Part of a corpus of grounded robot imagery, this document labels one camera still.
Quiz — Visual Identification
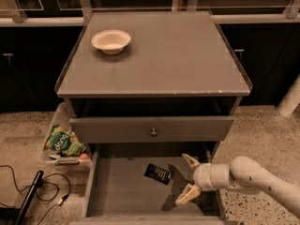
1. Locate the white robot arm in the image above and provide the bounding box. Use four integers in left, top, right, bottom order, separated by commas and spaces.
175, 154, 300, 218

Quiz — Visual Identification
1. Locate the green snack bag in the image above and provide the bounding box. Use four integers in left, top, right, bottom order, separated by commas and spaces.
44, 125, 85, 157

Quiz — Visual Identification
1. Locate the small orange fruit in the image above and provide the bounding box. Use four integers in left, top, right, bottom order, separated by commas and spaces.
79, 153, 90, 160

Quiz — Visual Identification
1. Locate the clear plastic bin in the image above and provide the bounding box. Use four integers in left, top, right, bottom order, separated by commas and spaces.
40, 103, 91, 173

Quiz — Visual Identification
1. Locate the grey drawer cabinet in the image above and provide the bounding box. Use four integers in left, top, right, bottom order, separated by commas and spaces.
56, 11, 252, 154

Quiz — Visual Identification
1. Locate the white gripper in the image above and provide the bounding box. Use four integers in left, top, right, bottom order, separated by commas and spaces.
175, 153, 216, 205

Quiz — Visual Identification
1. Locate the metal railing frame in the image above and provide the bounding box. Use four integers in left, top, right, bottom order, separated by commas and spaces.
0, 0, 300, 26

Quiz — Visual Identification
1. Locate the grey top drawer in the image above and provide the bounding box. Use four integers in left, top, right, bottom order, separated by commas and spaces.
69, 116, 233, 143

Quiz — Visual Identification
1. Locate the black cable on floor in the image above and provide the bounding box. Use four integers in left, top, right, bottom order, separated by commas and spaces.
0, 164, 72, 225

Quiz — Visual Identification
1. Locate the black bar stand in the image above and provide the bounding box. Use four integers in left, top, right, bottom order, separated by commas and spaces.
13, 171, 44, 225

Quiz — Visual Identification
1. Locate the white paper bowl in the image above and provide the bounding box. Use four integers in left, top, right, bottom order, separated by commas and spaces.
91, 30, 131, 55

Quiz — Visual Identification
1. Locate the round metal drawer knob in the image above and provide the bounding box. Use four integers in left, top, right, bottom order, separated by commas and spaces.
150, 128, 158, 137

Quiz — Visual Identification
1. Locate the open grey middle drawer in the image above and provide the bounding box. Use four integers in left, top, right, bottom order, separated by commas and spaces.
70, 151, 237, 225

